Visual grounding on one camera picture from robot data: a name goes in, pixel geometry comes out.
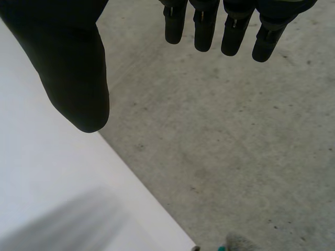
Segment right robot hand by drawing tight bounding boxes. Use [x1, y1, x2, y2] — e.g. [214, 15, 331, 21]
[0, 0, 316, 133]

